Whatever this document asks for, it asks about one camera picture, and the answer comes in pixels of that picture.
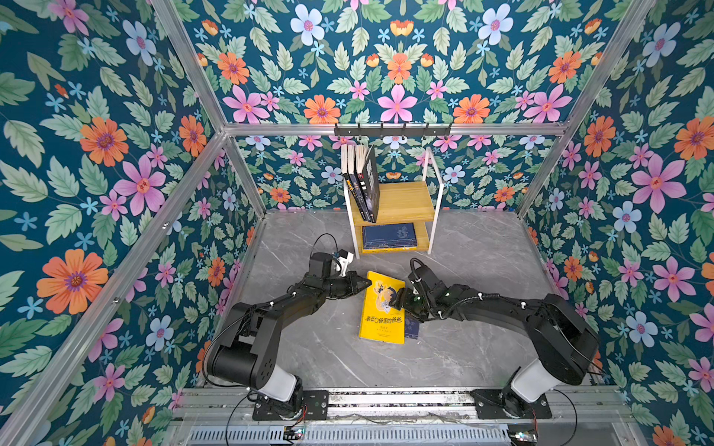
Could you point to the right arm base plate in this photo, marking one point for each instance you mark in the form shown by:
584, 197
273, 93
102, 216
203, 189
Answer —
497, 404

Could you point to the black book leaning on shelf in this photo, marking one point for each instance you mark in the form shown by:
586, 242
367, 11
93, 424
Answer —
345, 163

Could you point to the black wolf cover book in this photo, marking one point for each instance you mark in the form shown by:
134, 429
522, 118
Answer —
365, 169

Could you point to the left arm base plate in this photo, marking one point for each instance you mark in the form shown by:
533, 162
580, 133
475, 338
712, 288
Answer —
303, 405

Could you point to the navy book yellow label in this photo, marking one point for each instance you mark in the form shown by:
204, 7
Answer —
390, 236

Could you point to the yellow cartoon cover book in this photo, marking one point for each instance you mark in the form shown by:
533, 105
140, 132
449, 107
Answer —
380, 321

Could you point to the black hook rack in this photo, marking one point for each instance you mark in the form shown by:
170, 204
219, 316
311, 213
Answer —
381, 130

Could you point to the white wooden two-tier shelf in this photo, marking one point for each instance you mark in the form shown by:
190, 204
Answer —
415, 201

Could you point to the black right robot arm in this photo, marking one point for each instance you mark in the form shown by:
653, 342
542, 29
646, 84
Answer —
564, 342

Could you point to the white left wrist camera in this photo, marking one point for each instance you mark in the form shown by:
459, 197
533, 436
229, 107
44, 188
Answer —
343, 259

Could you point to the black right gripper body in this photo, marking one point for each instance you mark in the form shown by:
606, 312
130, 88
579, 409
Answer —
412, 304

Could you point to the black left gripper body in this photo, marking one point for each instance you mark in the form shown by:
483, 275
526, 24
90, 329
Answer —
339, 286

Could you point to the aluminium mounting rail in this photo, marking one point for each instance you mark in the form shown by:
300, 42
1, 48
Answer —
600, 404

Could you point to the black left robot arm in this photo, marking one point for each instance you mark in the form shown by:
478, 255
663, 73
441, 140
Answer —
245, 351

